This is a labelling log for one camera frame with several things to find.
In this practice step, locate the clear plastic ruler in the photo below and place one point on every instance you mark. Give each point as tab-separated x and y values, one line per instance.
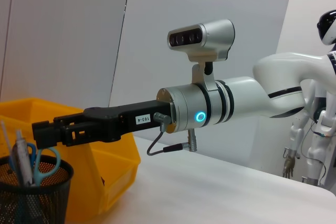
5	137

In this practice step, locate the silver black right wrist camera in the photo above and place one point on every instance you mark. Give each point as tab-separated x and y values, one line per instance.
207	37

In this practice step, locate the white humanoid robot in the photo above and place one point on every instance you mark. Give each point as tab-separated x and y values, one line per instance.
320	134

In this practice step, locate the black mesh pen holder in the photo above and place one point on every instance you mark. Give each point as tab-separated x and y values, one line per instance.
39	203

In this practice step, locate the blue scissors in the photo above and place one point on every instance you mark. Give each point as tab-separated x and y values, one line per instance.
42	166

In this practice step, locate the grey ballpoint pen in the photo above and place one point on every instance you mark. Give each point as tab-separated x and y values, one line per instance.
23	161

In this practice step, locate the yellow plastic bin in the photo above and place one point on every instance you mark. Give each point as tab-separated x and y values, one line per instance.
105	161

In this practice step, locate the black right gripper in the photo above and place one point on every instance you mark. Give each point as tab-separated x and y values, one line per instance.
126	120

